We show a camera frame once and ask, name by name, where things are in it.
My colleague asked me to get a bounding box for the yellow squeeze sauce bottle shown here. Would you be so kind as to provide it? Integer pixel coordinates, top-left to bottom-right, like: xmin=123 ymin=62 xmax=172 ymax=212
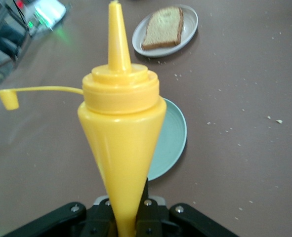
xmin=0 ymin=1 xmax=167 ymax=237

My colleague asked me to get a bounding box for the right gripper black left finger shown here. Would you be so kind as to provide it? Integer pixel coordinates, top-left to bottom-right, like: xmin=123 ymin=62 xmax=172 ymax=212
xmin=2 ymin=197 xmax=119 ymax=237

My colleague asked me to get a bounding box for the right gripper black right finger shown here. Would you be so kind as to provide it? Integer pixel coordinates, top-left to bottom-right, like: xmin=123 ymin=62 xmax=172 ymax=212
xmin=135 ymin=177 xmax=240 ymax=237

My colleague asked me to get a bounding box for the beige plate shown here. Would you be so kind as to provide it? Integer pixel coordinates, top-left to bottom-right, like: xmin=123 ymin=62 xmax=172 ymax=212
xmin=132 ymin=4 xmax=199 ymax=58

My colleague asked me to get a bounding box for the brown bread slice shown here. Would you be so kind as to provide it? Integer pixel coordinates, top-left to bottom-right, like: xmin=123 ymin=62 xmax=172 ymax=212
xmin=141 ymin=7 xmax=185 ymax=51

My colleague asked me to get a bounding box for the pale green plate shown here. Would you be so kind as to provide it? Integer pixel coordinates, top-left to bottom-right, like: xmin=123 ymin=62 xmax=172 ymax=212
xmin=145 ymin=97 xmax=188 ymax=182

